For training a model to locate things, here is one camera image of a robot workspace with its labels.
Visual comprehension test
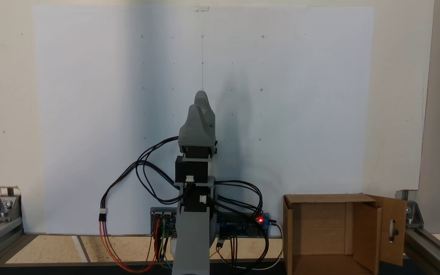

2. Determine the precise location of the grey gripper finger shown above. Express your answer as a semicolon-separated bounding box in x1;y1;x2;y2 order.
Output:
195;91;216;136
179;104;207;136

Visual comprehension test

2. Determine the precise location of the blue circuit board, red LED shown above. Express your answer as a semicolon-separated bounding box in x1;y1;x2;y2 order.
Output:
218;213;271;238

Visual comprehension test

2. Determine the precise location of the large white paper sheet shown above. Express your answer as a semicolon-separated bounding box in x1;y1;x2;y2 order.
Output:
33;5;375;235

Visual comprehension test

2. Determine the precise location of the brown cardboard box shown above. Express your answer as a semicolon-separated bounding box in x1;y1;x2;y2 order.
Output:
283;193;408;275

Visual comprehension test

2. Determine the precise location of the black motor cable loop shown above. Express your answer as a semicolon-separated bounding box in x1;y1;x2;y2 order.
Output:
135;160;185;205
209;180;264;218

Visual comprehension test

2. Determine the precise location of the controller board with jumper wires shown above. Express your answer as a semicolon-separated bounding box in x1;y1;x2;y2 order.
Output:
150;207;177;238

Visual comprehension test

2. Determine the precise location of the green jumper wire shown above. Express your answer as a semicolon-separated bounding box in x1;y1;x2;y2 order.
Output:
162;220;173;269

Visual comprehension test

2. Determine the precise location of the black cable with white plug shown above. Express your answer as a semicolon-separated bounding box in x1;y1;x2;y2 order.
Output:
99;136;180;223

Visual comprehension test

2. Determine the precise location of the black board cable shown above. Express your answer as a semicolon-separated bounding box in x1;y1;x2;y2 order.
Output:
215;220;271;272

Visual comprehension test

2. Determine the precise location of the orange wire bundle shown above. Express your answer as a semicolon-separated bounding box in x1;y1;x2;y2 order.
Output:
99;220;160;274

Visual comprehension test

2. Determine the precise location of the thin white cable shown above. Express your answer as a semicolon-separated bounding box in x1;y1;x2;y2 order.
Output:
243;222;284;271

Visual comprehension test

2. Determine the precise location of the metal corner bracket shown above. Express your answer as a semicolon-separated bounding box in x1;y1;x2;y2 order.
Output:
396;190;424;230
0;195;23;223

